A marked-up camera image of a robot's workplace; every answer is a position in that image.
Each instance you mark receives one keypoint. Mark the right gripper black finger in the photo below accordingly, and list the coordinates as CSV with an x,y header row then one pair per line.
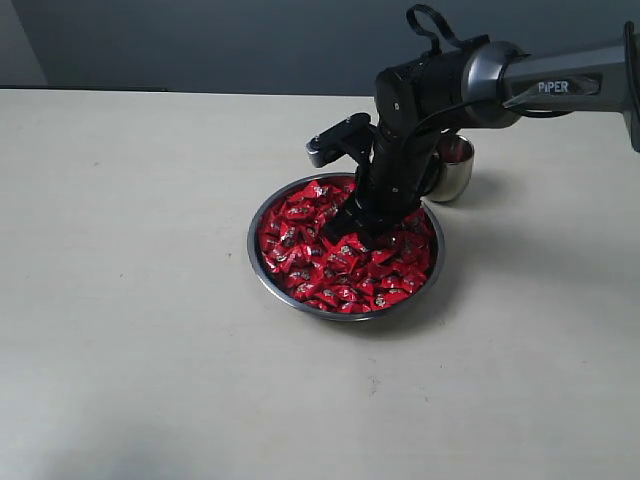
x,y
345,221
377,237

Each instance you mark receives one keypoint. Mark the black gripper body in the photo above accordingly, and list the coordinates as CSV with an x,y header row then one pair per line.
x,y
389,189

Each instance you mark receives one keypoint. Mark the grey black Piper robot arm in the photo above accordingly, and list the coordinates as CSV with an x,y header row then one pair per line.
x,y
481,84

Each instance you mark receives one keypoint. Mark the pile of red wrapped candies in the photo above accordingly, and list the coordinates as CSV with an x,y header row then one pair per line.
x,y
345,270

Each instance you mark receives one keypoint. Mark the small steel cup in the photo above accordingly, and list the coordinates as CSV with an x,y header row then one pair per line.
x,y
454,160

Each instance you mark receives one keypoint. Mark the round steel bowl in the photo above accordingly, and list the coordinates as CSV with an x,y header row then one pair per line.
x,y
345,312

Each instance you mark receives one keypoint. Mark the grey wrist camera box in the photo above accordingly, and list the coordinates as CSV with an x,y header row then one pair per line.
x,y
352,136

